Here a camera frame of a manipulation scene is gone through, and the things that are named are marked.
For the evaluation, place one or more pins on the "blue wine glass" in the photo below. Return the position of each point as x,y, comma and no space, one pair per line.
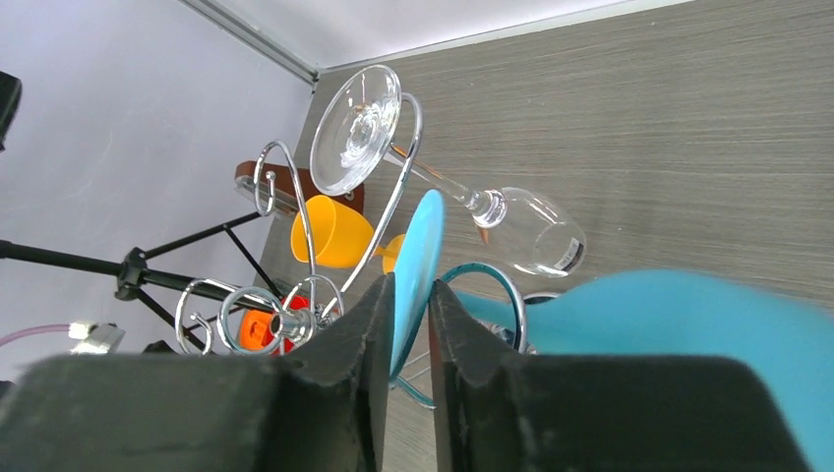
788,345

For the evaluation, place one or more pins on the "chrome wine glass rack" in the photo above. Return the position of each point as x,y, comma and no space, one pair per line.
415,265

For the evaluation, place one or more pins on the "red wine glass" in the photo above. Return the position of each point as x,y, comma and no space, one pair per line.
300,322

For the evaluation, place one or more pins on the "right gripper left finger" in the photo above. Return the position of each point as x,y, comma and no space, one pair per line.
321,407

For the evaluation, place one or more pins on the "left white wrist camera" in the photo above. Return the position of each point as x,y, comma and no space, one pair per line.
94,338

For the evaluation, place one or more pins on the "yellow wine glass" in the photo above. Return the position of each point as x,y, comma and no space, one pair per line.
340,235

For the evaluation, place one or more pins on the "clear wine glass back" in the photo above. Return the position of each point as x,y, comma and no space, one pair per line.
371,119

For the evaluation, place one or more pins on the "orange letter toy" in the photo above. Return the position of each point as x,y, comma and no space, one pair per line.
255,330

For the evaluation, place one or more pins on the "black perforated music stand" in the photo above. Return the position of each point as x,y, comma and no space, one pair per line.
133,273

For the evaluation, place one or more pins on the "brown wooden metronome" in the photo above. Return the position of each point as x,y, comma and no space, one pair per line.
285,202

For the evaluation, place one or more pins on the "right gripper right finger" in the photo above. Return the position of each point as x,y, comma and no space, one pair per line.
498,410

